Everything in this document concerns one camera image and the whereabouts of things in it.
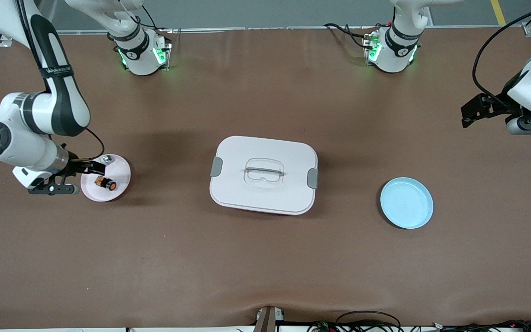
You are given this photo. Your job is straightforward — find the black left arm base cable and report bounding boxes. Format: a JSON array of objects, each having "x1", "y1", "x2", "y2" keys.
[{"x1": 324, "y1": 21, "x2": 378, "y2": 49}]

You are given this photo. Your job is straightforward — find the pink round plate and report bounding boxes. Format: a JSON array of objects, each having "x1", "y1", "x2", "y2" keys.
[{"x1": 80, "y1": 154, "x2": 132, "y2": 202}]

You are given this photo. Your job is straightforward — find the brown table mat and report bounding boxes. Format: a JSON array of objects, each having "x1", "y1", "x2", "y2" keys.
[{"x1": 0, "y1": 27, "x2": 531, "y2": 329}]

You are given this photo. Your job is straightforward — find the black right arm base cable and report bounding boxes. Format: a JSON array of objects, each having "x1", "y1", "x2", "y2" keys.
[{"x1": 130, "y1": 4, "x2": 159, "y2": 32}]

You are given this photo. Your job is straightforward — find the black cable bundle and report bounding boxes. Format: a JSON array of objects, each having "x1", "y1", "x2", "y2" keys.
[
  {"x1": 436, "y1": 320, "x2": 531, "y2": 332},
  {"x1": 307, "y1": 311, "x2": 404, "y2": 332}
]

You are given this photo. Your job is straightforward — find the black arm base cable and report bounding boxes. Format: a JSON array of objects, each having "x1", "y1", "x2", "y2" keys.
[
  {"x1": 324, "y1": 21, "x2": 378, "y2": 49},
  {"x1": 130, "y1": 4, "x2": 159, "y2": 32}
]

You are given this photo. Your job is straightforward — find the metal table edge bracket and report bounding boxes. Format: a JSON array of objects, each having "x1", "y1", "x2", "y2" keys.
[{"x1": 253, "y1": 306, "x2": 285, "y2": 332}]

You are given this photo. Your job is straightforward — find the light blue round plate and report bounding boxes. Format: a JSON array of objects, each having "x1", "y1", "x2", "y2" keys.
[{"x1": 380, "y1": 177, "x2": 434, "y2": 230}]

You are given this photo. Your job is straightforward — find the white lidded lunch box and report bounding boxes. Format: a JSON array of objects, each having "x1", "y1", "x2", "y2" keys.
[{"x1": 209, "y1": 136, "x2": 319, "y2": 216}]

